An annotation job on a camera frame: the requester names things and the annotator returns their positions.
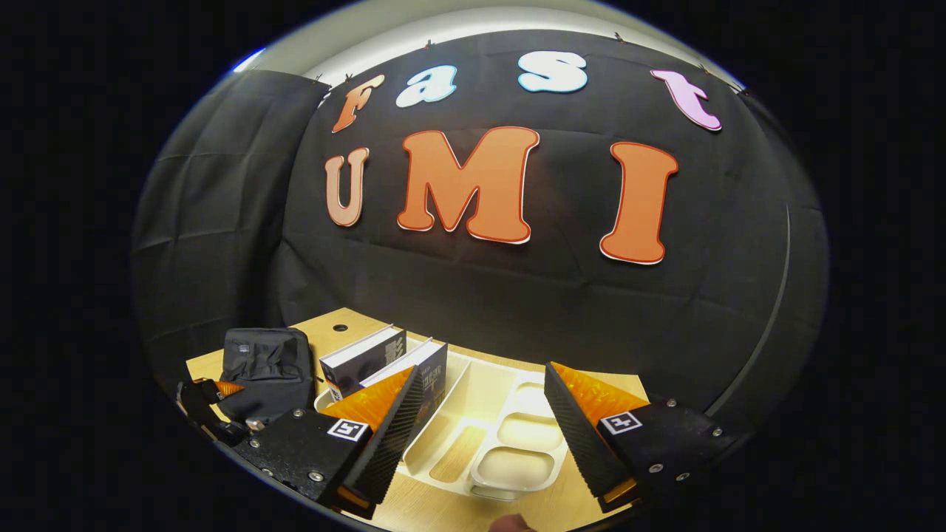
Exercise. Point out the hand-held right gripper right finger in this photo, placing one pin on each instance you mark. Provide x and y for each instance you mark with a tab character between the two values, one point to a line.
576	436

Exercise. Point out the white book with dark photo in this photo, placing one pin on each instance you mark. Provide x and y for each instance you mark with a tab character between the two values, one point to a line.
362	358

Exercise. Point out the white plastic bookshelf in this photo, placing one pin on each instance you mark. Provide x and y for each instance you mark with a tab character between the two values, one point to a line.
517	469

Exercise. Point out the blue book with city photo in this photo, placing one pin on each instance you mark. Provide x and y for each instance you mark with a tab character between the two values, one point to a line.
432	369

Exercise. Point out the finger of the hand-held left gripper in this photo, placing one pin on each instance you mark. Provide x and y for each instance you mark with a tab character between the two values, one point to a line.
214	421
222	389

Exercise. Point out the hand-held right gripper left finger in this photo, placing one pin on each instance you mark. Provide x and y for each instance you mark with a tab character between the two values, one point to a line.
388	436

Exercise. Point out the black schoolbag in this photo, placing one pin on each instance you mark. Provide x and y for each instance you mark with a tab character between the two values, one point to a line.
266	362

